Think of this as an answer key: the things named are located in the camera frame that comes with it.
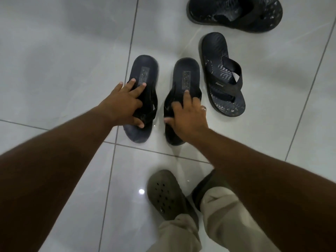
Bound patterned black flip-flop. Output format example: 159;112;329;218
200;32;246;117
186;0;283;33

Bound person's left hand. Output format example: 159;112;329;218
97;78;147;129

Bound person's right hand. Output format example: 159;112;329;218
164;90;209;145

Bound olive green clog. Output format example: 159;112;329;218
191;169;232;212
146;169;199;229

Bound person's left forearm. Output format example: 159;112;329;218
0;106;116;252

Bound plain dark blue flip-flop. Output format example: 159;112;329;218
163;57;202;146
123;55;159;144

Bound beige trousers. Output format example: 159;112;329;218
146;186;282;252

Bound person's right forearm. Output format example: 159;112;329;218
188;128;336;252

